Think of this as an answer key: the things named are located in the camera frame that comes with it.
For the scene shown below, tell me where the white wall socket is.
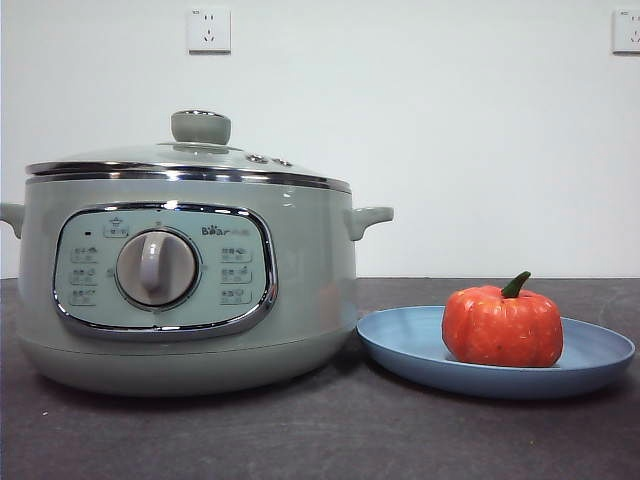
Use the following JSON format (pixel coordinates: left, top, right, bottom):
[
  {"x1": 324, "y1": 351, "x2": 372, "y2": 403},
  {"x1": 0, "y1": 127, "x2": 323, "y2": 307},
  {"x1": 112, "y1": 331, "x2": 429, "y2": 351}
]
[
  {"x1": 187, "y1": 6, "x2": 233, "y2": 55},
  {"x1": 611, "y1": 8, "x2": 640, "y2": 55}
]

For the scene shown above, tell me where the blue round plate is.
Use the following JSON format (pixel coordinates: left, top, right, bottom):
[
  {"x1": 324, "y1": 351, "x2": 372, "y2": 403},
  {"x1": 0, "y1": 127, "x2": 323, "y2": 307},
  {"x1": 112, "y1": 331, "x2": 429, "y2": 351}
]
[{"x1": 355, "y1": 305, "x2": 637, "y2": 400}]

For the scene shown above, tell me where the orange toy pumpkin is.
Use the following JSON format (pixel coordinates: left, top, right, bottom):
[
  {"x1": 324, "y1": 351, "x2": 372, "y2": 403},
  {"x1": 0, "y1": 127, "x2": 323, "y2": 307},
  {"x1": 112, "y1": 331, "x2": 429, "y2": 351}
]
[{"x1": 441, "y1": 271, "x2": 565, "y2": 369}]

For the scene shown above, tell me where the pale green electric steamer pot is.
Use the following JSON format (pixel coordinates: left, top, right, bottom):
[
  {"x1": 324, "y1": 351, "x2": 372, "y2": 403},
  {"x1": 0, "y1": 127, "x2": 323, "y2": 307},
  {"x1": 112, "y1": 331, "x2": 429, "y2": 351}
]
[{"x1": 0, "y1": 172, "x2": 395, "y2": 399}]

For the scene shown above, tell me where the glass lid with green knob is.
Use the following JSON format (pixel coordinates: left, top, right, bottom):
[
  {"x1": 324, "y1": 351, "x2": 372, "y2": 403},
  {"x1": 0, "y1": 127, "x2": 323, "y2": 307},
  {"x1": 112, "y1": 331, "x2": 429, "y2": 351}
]
[{"x1": 24, "y1": 109, "x2": 352, "y2": 192}]

